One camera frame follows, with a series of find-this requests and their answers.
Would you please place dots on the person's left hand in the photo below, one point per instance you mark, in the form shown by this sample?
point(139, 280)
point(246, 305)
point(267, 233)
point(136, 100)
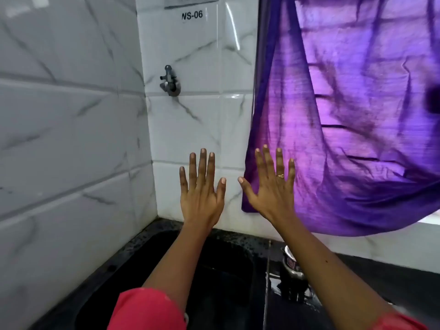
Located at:
point(200, 202)

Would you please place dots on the person's right hand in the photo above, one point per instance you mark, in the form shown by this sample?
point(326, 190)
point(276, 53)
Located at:
point(274, 199)

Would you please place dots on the person's left little finger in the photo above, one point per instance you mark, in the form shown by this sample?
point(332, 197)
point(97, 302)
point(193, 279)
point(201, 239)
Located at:
point(184, 180)

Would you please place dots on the person's left thumb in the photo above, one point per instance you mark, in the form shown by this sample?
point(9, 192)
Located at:
point(220, 190)

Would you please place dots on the person's right thumb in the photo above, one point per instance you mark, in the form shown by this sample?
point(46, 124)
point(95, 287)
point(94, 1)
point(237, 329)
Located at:
point(247, 188)

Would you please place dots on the person's left middle finger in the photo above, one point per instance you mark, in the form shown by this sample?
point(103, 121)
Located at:
point(202, 166)

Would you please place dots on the person's right little finger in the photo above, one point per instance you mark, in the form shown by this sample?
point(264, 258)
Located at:
point(291, 173)

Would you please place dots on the person's right middle finger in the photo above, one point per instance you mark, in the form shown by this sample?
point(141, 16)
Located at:
point(269, 163)

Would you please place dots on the person's right forearm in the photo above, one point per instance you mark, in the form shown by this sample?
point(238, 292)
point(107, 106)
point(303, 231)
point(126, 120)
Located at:
point(326, 271)

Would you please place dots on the person's left forearm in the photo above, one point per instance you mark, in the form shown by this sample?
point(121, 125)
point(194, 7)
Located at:
point(175, 264)

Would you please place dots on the purple curtain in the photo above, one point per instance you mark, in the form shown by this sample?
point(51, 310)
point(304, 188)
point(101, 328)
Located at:
point(343, 116)

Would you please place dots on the steel cup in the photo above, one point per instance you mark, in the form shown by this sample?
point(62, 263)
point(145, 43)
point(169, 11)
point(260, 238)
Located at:
point(292, 264)

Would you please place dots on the black sink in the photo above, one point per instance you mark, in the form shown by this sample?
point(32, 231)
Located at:
point(213, 281)

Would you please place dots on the red left sleeve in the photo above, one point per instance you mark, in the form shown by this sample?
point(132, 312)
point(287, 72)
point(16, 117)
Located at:
point(147, 311)

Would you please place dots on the red sleeve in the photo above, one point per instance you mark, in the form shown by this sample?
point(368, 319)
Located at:
point(398, 322)
point(147, 311)

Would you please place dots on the red right sleeve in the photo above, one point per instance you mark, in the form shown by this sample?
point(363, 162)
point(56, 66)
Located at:
point(398, 322)

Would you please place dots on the metal wall tap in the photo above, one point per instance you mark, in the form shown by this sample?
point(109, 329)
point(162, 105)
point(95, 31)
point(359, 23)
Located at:
point(169, 82)

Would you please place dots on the grey wall label plate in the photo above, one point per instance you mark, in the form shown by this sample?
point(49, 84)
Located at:
point(191, 0)

